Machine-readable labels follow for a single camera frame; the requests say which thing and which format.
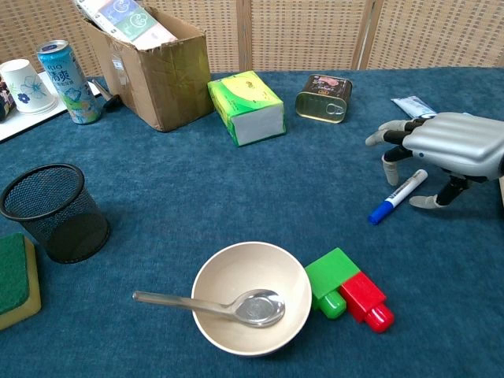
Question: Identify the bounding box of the white blue toothpaste tube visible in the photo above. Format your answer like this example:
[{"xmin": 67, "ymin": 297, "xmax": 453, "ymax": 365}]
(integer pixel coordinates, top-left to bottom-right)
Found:
[{"xmin": 391, "ymin": 95, "xmax": 439, "ymax": 119}]

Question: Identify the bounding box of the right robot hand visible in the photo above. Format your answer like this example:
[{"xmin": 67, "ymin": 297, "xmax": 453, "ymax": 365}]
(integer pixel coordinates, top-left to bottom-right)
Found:
[{"xmin": 365, "ymin": 112, "xmax": 504, "ymax": 209}]

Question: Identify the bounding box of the pastel tissue multipack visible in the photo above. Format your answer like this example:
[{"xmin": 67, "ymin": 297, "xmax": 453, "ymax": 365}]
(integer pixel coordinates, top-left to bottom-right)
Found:
[{"xmin": 72, "ymin": 0, "xmax": 178, "ymax": 44}]

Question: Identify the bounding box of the black cup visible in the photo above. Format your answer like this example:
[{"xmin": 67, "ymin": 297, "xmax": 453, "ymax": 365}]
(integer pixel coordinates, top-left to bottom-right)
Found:
[{"xmin": 0, "ymin": 163, "xmax": 111, "ymax": 265}]

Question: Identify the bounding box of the wicker folding screen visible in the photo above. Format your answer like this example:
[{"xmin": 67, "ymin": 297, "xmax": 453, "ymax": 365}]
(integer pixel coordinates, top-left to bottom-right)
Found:
[{"xmin": 0, "ymin": 0, "xmax": 504, "ymax": 78}]

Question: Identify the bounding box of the white paper cup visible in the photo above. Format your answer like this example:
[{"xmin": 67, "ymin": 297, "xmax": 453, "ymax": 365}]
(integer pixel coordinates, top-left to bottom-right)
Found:
[{"xmin": 0, "ymin": 58, "xmax": 58, "ymax": 116}]

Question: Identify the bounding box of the red toy block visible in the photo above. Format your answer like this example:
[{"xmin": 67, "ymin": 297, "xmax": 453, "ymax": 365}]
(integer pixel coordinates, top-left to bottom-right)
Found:
[{"xmin": 339, "ymin": 272, "xmax": 395, "ymax": 334}]

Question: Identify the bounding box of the blue marker pen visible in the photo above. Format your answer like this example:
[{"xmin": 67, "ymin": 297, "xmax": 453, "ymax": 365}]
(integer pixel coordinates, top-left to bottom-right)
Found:
[{"xmin": 368, "ymin": 169, "xmax": 429, "ymax": 226}]

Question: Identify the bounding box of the metal spoon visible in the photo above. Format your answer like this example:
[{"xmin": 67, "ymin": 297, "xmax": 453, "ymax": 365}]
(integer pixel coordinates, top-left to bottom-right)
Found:
[{"xmin": 132, "ymin": 289, "xmax": 286, "ymax": 328}]

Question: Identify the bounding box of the blue table cloth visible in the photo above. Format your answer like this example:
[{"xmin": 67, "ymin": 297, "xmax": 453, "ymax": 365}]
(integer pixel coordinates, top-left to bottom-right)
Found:
[{"xmin": 0, "ymin": 66, "xmax": 504, "ymax": 378}]

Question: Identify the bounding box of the brown cardboard box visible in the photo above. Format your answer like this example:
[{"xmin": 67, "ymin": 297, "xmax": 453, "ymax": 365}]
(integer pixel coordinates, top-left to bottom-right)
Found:
[{"xmin": 80, "ymin": 6, "xmax": 216, "ymax": 133}]

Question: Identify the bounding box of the green scouring sponge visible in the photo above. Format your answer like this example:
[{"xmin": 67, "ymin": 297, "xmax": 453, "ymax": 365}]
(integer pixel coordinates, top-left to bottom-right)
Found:
[{"xmin": 0, "ymin": 232, "xmax": 43, "ymax": 331}]

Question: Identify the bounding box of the light blue beverage can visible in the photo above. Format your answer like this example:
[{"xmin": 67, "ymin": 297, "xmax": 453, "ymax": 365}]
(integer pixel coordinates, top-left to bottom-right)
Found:
[{"xmin": 36, "ymin": 39, "xmax": 103, "ymax": 125}]

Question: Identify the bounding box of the black luncheon meat can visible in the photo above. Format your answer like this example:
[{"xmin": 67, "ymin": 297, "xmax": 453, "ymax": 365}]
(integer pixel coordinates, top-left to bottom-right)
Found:
[{"xmin": 295, "ymin": 73, "xmax": 354, "ymax": 124}]

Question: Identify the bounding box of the beige bowl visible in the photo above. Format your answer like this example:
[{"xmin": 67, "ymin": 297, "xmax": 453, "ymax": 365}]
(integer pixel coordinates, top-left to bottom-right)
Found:
[{"xmin": 191, "ymin": 241, "xmax": 313, "ymax": 358}]

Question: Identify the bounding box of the black snack bag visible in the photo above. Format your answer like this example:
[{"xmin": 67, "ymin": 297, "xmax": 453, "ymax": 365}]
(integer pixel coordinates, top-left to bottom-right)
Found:
[{"xmin": 0, "ymin": 76, "xmax": 17, "ymax": 122}]

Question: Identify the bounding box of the green toy block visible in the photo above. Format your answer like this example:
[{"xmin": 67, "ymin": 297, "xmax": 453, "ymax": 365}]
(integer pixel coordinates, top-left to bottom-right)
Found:
[{"xmin": 304, "ymin": 246, "xmax": 361, "ymax": 320}]

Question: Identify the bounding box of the green tissue pack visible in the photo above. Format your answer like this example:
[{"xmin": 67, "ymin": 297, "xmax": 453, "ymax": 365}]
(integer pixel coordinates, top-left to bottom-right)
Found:
[{"xmin": 207, "ymin": 70, "xmax": 287, "ymax": 147}]

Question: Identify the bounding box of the white board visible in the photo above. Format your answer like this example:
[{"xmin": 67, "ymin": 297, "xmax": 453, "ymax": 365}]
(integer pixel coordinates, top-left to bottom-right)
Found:
[{"xmin": 0, "ymin": 70, "xmax": 103, "ymax": 143}]

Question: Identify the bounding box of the metal knife black handle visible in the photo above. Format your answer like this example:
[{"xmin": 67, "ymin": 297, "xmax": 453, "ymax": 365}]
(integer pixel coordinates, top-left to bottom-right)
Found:
[{"xmin": 91, "ymin": 79, "xmax": 121, "ymax": 111}]

